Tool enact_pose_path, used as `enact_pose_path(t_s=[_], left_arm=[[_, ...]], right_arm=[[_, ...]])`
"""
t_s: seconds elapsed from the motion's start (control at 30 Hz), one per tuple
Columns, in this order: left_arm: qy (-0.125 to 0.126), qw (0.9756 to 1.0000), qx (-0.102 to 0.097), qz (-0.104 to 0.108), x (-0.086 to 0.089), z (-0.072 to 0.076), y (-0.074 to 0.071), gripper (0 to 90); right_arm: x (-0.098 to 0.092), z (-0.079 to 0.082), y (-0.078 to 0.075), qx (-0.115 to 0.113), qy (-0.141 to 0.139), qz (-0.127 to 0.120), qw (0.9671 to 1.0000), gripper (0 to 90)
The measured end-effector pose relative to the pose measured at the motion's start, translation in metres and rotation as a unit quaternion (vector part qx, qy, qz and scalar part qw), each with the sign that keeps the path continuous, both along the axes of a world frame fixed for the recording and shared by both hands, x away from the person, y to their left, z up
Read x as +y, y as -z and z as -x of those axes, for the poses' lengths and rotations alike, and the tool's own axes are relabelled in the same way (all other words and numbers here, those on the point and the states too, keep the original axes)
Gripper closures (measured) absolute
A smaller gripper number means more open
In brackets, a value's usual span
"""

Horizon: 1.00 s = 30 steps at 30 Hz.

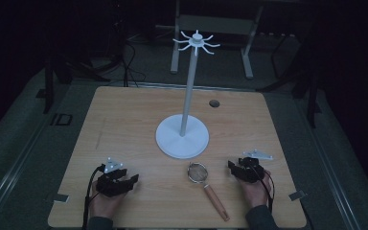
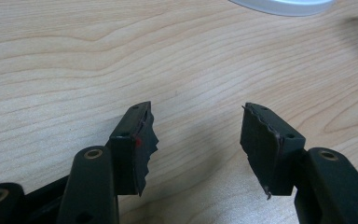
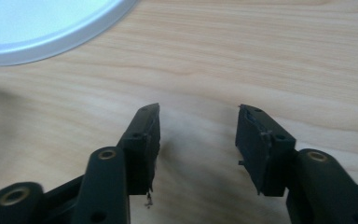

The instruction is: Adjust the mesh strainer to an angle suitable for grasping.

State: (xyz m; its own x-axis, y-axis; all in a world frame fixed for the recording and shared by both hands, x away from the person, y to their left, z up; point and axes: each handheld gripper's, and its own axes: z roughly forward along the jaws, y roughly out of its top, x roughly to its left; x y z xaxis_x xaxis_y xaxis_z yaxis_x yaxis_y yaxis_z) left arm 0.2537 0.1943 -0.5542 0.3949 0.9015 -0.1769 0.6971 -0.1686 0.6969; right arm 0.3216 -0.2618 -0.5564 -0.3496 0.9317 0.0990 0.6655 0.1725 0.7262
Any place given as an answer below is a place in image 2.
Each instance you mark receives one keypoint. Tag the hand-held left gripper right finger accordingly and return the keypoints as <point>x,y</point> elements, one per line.
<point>279,161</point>

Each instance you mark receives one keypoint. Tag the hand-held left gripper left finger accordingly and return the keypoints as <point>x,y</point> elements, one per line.
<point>127,161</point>

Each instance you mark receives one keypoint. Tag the white round plate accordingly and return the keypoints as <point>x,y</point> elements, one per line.
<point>284,6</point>

